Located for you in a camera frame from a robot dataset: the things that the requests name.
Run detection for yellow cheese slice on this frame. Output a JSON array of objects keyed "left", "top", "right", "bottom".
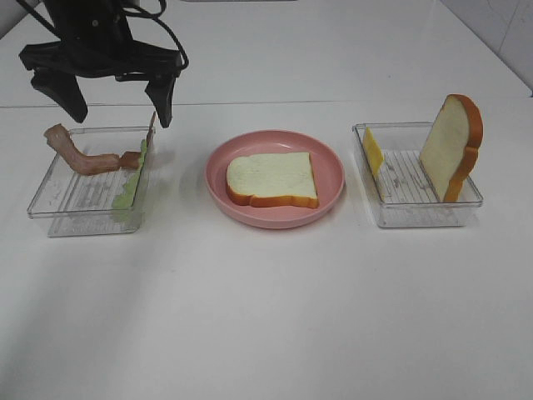
[{"left": 362, "top": 127, "right": 384, "bottom": 178}]

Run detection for bread slice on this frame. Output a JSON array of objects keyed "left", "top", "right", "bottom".
[
  {"left": 226, "top": 152, "right": 319, "bottom": 208},
  {"left": 419, "top": 94, "right": 483, "bottom": 203}
]

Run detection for right clear plastic tray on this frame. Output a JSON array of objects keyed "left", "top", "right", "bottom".
[{"left": 352, "top": 122, "right": 483, "bottom": 228}]

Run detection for green lettuce leaf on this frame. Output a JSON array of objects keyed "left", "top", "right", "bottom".
[{"left": 112, "top": 163, "right": 144, "bottom": 223}]

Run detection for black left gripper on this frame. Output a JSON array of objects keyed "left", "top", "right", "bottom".
[{"left": 18, "top": 1, "right": 183, "bottom": 128}]

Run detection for pink round plate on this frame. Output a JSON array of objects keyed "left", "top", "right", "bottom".
[{"left": 204, "top": 130, "right": 345, "bottom": 229}]

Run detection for left clear plastic tray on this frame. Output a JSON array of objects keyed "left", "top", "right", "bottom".
[{"left": 27, "top": 126, "right": 153, "bottom": 238}]

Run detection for clear plastic tray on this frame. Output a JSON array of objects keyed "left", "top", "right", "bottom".
[
  {"left": 352, "top": 122, "right": 483, "bottom": 228},
  {"left": 27, "top": 126, "right": 153, "bottom": 238}
]

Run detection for long bacon strip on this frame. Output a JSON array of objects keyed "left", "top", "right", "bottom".
[{"left": 43, "top": 124, "right": 120, "bottom": 176}]

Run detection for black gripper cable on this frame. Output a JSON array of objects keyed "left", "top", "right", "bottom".
[{"left": 15, "top": 0, "right": 191, "bottom": 72}]

